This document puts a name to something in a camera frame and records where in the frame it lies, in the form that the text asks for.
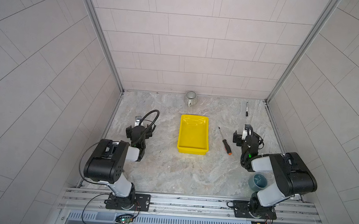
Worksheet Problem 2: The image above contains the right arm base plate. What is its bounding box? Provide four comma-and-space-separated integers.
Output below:
227, 200, 277, 220

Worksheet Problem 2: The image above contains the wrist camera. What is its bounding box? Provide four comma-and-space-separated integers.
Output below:
134, 116, 142, 127
242, 124, 252, 140

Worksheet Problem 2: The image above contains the teal ceramic cup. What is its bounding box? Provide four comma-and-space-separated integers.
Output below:
248, 173, 268, 192

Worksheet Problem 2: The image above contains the aluminium mounting rail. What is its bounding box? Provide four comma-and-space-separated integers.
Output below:
55, 188, 322, 224

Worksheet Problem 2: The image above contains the left green circuit board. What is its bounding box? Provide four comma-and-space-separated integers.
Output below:
115, 214, 134, 224

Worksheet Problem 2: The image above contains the black orange handled screwdriver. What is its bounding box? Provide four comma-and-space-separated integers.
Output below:
218, 127, 232, 156

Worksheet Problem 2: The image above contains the left aluminium corner post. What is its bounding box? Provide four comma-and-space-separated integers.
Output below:
68, 0, 131, 93

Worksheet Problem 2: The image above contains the aluminium corner post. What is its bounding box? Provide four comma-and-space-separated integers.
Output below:
68, 0, 131, 93
265, 0, 343, 108

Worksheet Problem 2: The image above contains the striped grey ceramic mug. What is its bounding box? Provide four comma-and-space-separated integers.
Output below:
184, 91, 198, 107

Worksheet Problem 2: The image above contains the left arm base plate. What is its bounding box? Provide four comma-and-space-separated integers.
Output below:
104, 194, 151, 212

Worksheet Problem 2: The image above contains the right aluminium corner post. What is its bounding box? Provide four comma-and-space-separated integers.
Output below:
265, 0, 343, 108

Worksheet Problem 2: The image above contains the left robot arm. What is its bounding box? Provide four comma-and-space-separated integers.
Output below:
83, 125, 155, 212

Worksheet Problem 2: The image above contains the yellow plastic bin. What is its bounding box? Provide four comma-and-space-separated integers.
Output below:
177, 114, 209, 156

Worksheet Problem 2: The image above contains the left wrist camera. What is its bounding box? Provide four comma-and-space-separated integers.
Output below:
134, 116, 142, 127

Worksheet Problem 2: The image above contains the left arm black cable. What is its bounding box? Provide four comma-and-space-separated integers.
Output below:
131, 107, 161, 149

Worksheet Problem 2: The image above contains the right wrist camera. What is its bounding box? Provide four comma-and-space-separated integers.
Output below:
242, 124, 252, 140

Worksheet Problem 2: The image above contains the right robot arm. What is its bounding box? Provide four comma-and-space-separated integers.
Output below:
230, 124, 318, 220

